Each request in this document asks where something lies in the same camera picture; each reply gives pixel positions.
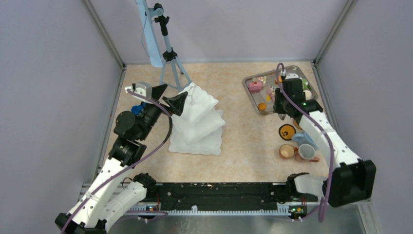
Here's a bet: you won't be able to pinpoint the green swirl roll cake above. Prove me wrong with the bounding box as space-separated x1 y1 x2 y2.
301 78 309 90

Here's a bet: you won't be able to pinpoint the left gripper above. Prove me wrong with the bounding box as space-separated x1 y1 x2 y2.
137 83 188 141

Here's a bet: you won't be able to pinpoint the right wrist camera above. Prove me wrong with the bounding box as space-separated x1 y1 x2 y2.
281 73 300 80

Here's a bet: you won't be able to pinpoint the orange brown cup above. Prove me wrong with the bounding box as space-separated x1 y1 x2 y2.
279 144 298 159

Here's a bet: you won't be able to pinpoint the white round bun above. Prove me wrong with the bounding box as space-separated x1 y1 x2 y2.
304 90 313 100

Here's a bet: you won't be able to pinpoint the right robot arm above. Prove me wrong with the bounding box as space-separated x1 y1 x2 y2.
274 78 376 207

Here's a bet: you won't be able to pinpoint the white tiered pillow stand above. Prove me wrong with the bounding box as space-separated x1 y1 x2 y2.
168 82 225 156

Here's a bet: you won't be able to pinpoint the black orange face coaster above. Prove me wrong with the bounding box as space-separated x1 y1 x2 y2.
278 124 296 141

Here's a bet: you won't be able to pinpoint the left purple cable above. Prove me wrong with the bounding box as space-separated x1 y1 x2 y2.
61 90 173 234

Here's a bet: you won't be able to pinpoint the pink handled tongs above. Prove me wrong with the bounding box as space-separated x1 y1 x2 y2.
265 85 277 103

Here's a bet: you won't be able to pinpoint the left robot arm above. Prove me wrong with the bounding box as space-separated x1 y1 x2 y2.
55 82 188 234

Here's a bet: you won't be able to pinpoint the blue toy car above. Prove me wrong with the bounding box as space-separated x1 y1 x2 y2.
131 102 146 116

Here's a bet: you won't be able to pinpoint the light blue mug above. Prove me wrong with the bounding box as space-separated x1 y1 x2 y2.
291 132 318 150

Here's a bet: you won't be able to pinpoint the light blue tripod stand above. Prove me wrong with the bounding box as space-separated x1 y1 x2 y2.
134 0 193 91

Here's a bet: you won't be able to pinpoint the round orange cookie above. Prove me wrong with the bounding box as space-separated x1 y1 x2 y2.
257 102 266 112

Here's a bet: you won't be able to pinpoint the round wooden coaster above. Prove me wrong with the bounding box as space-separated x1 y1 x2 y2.
293 119 302 130

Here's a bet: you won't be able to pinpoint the pink square cake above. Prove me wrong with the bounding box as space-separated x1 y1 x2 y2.
248 81 263 94

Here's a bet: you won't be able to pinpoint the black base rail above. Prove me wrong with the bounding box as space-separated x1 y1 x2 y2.
144 182 319 212

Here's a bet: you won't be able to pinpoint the steel serving tray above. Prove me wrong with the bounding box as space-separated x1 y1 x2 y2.
242 65 319 115

